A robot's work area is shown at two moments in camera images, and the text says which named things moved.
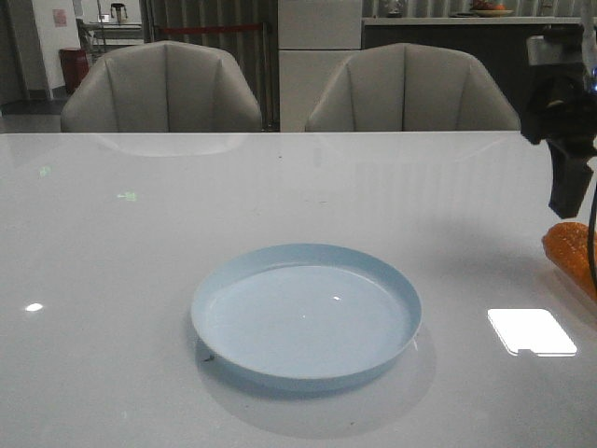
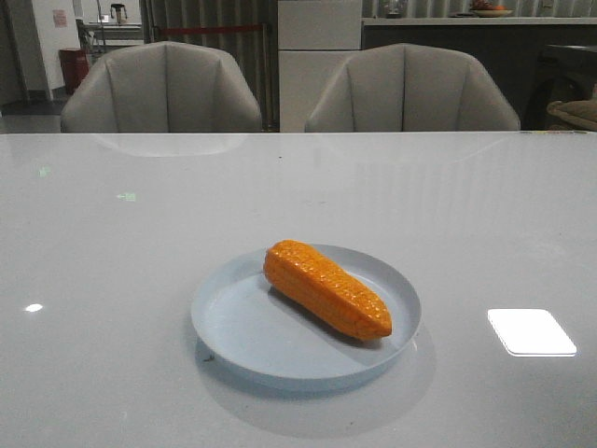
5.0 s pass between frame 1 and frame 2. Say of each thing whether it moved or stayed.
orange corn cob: moved
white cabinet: stayed
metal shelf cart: stayed
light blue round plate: stayed
